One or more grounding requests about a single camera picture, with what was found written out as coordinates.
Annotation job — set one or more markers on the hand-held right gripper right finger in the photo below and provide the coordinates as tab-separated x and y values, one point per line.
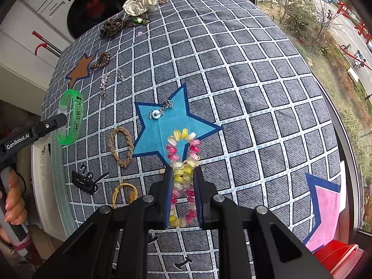
198	200

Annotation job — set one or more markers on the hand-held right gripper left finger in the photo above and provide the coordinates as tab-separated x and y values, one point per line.
168	200

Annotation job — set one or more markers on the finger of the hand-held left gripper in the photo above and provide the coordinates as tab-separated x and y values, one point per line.
48	125

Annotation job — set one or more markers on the green translucent bangle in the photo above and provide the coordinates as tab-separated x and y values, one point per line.
74	122

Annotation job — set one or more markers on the black beaded hair clip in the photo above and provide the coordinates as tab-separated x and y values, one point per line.
84	183

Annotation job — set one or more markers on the silver spiked hair clip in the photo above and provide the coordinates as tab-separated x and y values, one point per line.
104	85

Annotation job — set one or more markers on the white tray with green rim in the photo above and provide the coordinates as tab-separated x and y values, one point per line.
62	209

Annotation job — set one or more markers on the person's left hand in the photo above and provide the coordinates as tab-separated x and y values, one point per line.
16	203

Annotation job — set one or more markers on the orange felt star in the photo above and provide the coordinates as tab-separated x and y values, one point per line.
81	68

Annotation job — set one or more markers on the blue felt star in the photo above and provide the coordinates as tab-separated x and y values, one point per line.
162	133

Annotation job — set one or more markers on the white cabinet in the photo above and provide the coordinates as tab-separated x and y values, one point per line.
17	49

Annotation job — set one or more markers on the small silver earring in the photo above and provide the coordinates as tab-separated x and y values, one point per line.
120	75

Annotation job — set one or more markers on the leopard print hair clip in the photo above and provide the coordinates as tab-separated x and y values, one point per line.
112	26

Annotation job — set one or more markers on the grey checked tablecloth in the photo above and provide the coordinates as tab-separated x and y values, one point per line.
247	93

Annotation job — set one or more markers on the white washing machine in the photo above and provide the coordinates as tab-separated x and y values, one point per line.
87	11

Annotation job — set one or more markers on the pink felt star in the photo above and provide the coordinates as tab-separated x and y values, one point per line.
325	215

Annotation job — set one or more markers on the green gem hair clip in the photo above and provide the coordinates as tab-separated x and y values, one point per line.
137	21

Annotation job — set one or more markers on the red box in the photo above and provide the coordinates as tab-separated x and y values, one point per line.
337	258

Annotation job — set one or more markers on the white polka dot scrunchie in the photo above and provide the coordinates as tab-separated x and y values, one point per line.
139	3

